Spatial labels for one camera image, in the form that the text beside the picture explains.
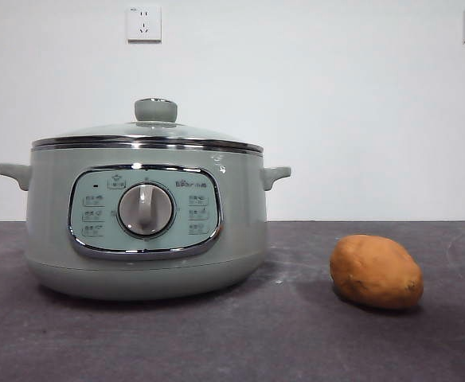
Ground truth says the pale green electric cooking pot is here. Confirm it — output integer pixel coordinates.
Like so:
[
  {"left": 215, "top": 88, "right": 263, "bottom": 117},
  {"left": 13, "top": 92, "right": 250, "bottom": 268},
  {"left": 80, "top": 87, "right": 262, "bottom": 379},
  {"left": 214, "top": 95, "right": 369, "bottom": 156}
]
[{"left": 0, "top": 143, "right": 293, "bottom": 302}]

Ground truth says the brown potato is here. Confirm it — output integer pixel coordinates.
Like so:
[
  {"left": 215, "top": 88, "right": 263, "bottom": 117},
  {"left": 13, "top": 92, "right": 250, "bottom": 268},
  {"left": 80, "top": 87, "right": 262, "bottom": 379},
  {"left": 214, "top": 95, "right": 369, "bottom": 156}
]
[{"left": 329, "top": 234, "right": 424, "bottom": 311}]

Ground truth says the glass lid with green knob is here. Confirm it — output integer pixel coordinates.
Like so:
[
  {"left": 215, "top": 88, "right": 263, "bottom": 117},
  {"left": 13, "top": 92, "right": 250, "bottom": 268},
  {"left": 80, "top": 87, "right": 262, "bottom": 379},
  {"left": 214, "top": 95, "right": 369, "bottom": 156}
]
[{"left": 31, "top": 96, "right": 265, "bottom": 155}]

